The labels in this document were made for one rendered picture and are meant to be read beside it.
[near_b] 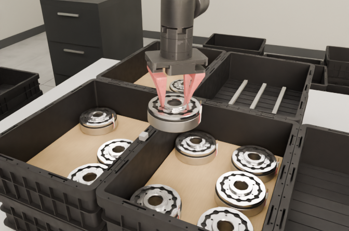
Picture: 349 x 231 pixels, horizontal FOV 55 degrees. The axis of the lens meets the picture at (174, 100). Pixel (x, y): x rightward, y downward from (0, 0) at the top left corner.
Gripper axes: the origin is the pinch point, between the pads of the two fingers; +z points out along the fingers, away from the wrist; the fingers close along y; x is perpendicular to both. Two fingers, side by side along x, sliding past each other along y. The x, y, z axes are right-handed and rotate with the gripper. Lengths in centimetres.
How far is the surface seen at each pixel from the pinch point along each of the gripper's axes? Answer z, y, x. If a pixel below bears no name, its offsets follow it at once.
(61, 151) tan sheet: 21.7, 22.9, -20.5
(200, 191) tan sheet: 21.0, -5.4, 3.5
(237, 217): 18.3, -8.1, 14.7
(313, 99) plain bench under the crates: 31, -76, -44
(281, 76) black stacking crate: 14, -51, -36
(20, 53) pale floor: 101, 71, -349
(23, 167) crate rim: 12.2, 29.1, -2.8
